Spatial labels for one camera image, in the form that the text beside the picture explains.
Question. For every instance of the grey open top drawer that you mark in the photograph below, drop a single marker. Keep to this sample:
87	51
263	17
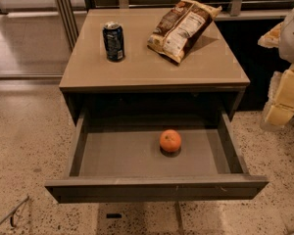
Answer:
119	159

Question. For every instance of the dark blue soda can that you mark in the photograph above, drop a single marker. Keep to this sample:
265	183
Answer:
113	41

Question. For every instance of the grey vertical metal post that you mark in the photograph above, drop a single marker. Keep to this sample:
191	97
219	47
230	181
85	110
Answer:
66	13

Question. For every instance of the small black floor object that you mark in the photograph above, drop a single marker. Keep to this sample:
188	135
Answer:
113	215

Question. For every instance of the orange fruit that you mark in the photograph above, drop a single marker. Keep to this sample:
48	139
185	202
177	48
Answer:
170	141

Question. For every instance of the metal rod on floor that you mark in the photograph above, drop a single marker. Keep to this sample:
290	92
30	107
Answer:
10	216

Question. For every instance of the brown chip bag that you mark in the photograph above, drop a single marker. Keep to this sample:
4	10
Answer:
180	28

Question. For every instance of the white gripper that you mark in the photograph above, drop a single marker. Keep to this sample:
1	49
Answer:
293	38

